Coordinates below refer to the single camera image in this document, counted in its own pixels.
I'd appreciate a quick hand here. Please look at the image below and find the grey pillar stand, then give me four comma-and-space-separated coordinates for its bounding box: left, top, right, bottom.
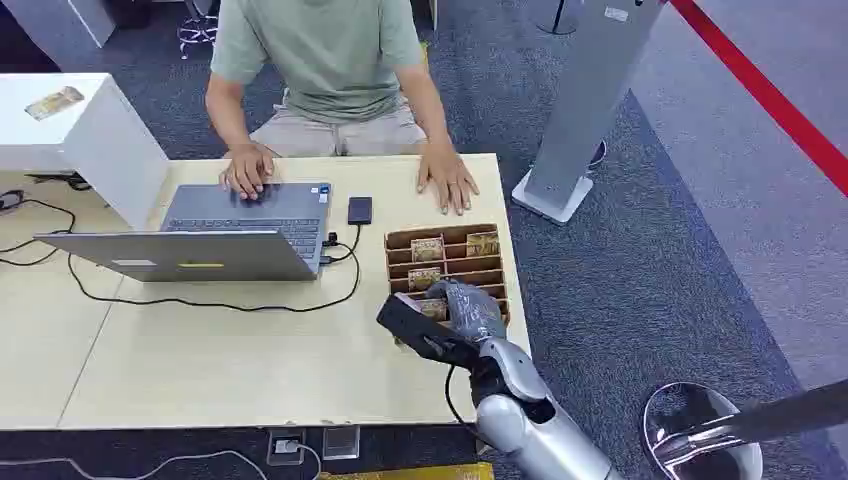
510, 0, 666, 226

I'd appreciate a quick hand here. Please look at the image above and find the chrome chair base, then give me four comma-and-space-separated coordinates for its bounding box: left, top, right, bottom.
176, 0, 221, 61

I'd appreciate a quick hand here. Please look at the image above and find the floor socket with plug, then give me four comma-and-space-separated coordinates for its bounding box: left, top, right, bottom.
266, 429, 308, 468

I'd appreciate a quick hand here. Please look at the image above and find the round black stand base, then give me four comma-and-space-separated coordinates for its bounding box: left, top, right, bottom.
533, 0, 586, 37

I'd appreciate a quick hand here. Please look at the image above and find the wooden card box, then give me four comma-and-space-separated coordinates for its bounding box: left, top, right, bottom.
384, 223, 512, 330

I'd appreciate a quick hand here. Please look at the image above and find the yellow sheet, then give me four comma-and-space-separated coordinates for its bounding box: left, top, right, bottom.
317, 462, 497, 480

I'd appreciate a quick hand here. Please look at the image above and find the long black laptop cable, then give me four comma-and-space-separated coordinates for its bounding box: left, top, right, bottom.
66, 241, 363, 315

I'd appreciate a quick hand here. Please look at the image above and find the black looped cable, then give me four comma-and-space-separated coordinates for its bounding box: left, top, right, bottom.
0, 197, 78, 268

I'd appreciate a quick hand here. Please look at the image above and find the black smartphone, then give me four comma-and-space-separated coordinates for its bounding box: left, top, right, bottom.
347, 196, 374, 227

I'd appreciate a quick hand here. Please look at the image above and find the short black phone cable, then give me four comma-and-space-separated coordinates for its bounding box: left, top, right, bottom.
322, 224, 364, 266

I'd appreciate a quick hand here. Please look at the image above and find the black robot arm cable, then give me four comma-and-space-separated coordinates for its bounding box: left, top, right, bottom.
444, 364, 486, 444

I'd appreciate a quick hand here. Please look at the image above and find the white floor cable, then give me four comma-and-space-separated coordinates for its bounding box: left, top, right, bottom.
0, 441, 323, 480

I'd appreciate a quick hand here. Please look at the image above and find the red floor tape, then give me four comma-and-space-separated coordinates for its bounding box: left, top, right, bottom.
667, 0, 848, 199

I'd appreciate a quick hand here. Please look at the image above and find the person's left hand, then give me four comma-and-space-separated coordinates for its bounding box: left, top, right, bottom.
415, 141, 482, 218

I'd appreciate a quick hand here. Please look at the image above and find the person's right hand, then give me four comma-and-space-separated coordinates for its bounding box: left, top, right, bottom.
218, 141, 280, 202

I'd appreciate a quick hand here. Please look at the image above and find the floor socket plate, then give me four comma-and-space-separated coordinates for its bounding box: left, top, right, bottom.
321, 425, 362, 462

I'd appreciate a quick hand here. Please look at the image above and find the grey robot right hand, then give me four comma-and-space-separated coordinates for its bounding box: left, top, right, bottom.
426, 279, 509, 346

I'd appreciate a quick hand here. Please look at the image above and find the grey laptop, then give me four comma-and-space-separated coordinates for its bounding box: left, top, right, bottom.
34, 182, 333, 284

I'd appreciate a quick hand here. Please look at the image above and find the white cabinet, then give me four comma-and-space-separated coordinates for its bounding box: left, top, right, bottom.
0, 72, 171, 232

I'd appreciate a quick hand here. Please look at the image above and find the person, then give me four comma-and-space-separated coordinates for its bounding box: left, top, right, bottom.
203, 0, 482, 218

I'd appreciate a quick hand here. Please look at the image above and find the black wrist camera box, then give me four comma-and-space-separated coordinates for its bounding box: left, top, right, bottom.
376, 292, 481, 372

